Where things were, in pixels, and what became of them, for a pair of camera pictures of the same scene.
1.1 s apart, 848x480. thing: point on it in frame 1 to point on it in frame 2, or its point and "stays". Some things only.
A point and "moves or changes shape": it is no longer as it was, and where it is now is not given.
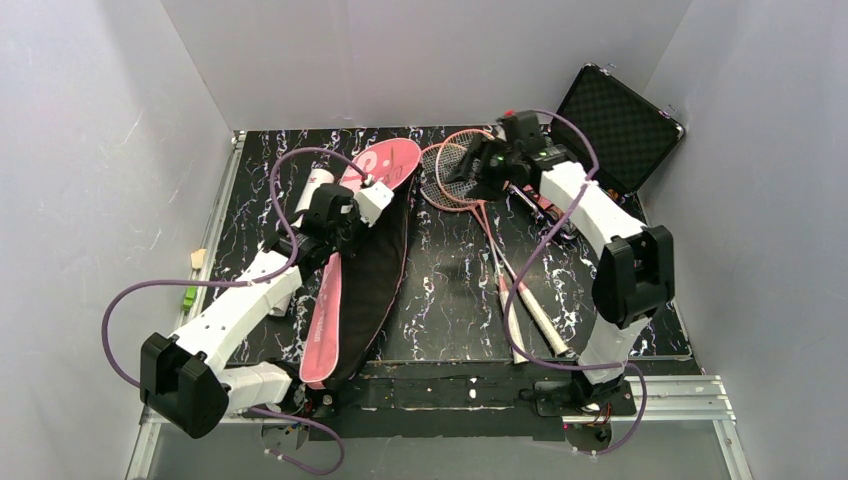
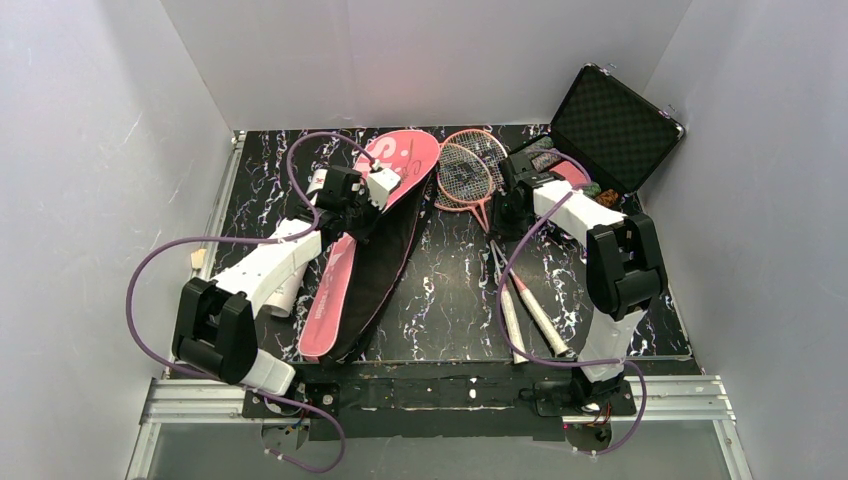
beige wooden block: x=197 y=258 stays
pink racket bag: x=359 y=286 moves or changes shape
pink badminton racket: x=433 y=174 moves or changes shape
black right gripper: x=481 y=162 to x=520 y=170
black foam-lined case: x=630 y=131 stays
